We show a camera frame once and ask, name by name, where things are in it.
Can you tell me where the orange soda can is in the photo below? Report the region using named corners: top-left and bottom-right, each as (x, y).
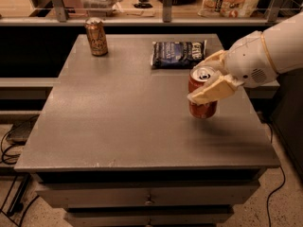
top-left (84, 17), bottom-right (108, 56)

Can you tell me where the black cable right floor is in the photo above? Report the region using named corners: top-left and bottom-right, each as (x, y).
top-left (265, 166), bottom-right (287, 227)

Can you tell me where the colourful snack bag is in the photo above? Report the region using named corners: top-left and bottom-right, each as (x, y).
top-left (198, 0), bottom-right (259, 18)

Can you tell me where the upper drawer knob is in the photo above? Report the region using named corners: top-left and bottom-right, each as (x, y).
top-left (145, 198), bottom-right (154, 206)

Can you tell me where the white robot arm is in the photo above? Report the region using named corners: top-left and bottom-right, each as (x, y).
top-left (187, 12), bottom-right (303, 105)

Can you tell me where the black cables left floor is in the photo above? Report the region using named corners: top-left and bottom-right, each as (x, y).
top-left (0, 115), bottom-right (41, 227)

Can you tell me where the clear plastic container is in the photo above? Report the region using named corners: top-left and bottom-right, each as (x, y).
top-left (81, 0), bottom-right (119, 17)

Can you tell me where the blue chip bag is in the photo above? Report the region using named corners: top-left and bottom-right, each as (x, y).
top-left (151, 41), bottom-right (206, 69)

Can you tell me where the grey power adapter box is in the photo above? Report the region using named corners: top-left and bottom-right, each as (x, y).
top-left (6, 121), bottom-right (33, 145)

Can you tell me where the red coke can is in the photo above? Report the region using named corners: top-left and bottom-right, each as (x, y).
top-left (188, 66), bottom-right (217, 119)

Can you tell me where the grey drawer cabinet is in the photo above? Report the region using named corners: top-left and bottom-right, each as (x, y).
top-left (16, 35), bottom-right (279, 227)

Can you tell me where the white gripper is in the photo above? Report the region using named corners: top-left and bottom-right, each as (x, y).
top-left (187, 31), bottom-right (278, 105)

